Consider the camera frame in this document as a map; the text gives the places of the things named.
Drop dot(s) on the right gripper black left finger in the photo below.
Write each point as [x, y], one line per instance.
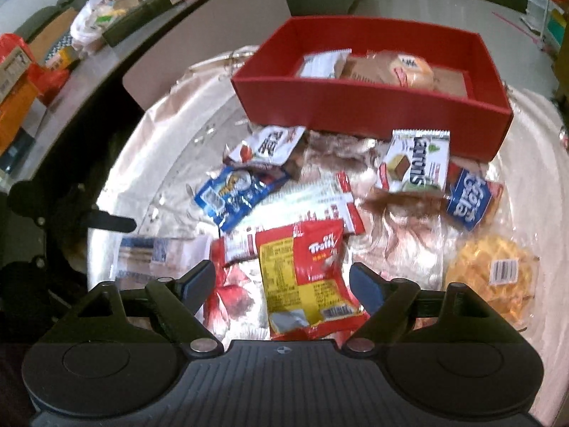
[175, 304]

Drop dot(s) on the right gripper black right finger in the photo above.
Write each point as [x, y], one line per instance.
[390, 306]

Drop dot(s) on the red yellow Trolli packet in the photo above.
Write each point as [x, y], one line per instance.
[306, 296]

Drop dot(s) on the long white red snack packet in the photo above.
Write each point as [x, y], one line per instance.
[328, 197]

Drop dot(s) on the blue white candy packet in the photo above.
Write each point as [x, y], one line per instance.
[233, 194]

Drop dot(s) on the Kaprons wafer packet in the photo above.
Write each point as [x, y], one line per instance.
[416, 161]

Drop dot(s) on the bread bun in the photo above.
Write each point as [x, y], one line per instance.
[390, 68]

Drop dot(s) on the yellow crackers clear pack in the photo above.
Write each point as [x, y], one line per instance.
[500, 271]

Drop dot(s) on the blue white snack packet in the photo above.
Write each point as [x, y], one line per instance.
[472, 201]

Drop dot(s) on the grey long cabinet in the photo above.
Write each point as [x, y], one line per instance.
[150, 60]

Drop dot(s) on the white plastic bag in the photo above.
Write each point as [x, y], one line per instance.
[88, 26]

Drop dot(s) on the red cardboard box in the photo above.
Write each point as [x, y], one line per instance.
[272, 93]

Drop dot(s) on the dark green box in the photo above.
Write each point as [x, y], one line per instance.
[136, 19]

